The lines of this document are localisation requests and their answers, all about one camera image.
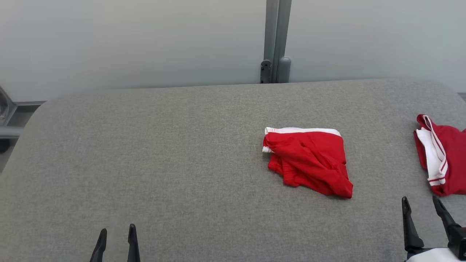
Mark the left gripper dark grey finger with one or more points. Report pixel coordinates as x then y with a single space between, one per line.
99 251
133 247

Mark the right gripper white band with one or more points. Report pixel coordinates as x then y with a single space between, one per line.
433 256

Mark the red jersey with number 23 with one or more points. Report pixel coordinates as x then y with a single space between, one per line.
453 156

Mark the red garment with white hem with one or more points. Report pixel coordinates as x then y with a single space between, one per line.
309 160

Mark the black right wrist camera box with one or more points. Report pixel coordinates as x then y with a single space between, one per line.
460 240

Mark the grey metal frame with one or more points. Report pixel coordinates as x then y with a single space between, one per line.
9 131

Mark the grey rounded post cap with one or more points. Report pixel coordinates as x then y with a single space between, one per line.
284 71

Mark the dark grey hinge bracket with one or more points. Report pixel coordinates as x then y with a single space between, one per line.
265 72

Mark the grey vertical metal post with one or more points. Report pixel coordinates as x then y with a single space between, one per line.
278 29

